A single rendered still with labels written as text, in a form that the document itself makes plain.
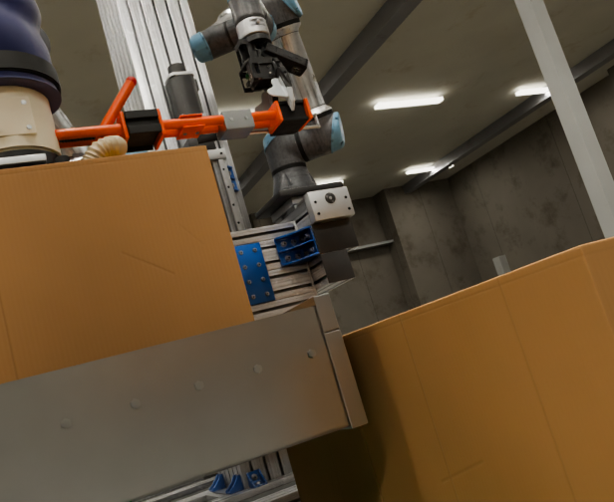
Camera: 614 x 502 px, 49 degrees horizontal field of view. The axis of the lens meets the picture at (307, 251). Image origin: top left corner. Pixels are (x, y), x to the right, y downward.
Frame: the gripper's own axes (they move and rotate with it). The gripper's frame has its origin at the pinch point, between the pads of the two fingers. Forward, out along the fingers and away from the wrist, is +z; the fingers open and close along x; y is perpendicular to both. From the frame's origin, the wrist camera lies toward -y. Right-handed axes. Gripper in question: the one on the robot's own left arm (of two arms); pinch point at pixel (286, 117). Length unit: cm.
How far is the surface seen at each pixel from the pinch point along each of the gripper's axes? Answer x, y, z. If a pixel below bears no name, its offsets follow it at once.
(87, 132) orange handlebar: 3.3, 46.3, 1.0
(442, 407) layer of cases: 48, 17, 68
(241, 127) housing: 3.3, 13.6, 3.2
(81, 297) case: 20, 57, 37
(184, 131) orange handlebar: 1.3, 25.8, 1.9
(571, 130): -155, -286, -43
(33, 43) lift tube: 9, 53, -16
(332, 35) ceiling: -438, -332, -293
